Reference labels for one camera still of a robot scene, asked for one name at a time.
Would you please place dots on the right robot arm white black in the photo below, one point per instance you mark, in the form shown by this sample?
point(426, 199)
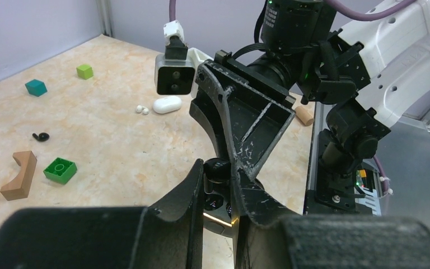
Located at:
point(371, 67)

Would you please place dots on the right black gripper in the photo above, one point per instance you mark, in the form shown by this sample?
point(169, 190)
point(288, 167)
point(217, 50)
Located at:
point(245, 109)

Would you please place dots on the white charging case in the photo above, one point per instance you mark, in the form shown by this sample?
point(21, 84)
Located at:
point(167, 105)

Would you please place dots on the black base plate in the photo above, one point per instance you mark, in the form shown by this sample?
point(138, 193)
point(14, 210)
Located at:
point(327, 193)

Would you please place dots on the black earbud charging case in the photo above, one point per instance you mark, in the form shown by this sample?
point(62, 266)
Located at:
point(217, 197)

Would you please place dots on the wooden cylinder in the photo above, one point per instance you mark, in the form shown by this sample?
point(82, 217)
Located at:
point(304, 116)

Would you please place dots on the black earbud far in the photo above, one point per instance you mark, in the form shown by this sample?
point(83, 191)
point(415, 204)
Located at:
point(41, 137)

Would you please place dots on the white earbud near case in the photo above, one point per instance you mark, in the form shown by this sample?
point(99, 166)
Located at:
point(142, 110)

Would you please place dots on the green lego brick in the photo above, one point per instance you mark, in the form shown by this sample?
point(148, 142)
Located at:
point(60, 171)

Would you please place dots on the teal cube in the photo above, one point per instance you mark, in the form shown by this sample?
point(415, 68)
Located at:
point(36, 88)

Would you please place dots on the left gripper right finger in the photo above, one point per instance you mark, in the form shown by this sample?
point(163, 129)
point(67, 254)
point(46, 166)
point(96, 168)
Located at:
point(269, 235)

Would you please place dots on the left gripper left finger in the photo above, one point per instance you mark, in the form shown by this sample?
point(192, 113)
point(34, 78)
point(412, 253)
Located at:
point(167, 234)

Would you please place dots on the lime green cube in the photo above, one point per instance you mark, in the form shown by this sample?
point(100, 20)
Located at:
point(85, 71)

